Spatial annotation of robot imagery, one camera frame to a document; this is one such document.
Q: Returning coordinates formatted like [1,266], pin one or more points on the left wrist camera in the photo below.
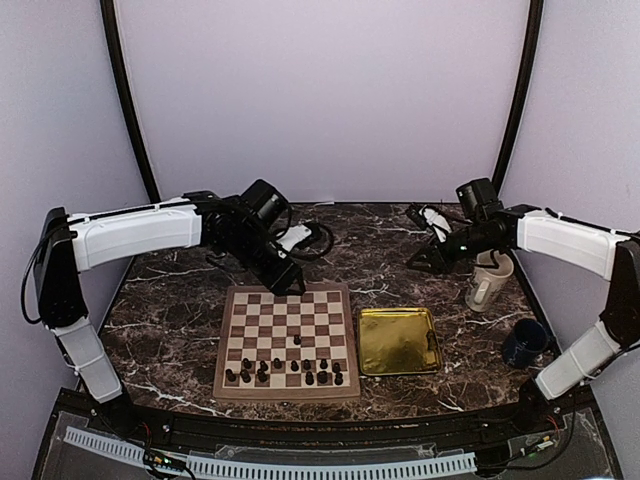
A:
[300,237]

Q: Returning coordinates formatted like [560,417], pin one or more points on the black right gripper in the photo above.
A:
[439,260]

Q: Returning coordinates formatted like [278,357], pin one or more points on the white coral pattern mug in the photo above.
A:
[491,272]

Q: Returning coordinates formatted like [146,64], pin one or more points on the right black frame post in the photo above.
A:
[521,88]

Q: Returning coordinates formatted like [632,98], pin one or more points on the left black frame post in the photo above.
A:
[123,88]

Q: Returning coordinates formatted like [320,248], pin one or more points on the black frame post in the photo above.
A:
[521,88]
[123,88]

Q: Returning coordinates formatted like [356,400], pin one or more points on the wooden chess board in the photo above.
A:
[259,325]

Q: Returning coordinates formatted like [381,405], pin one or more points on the white slotted cable duct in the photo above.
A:
[269,464]

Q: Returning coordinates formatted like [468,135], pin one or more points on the dark blue mug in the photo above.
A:
[526,341]

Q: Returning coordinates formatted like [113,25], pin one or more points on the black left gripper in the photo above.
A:
[278,279]

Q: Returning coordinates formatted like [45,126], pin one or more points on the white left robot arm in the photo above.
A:
[70,244]

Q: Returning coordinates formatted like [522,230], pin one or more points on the black front rail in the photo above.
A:
[196,430]

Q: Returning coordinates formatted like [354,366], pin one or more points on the gold metal tray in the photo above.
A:
[392,342]

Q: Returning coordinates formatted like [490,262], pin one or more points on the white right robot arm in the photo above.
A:
[587,276]

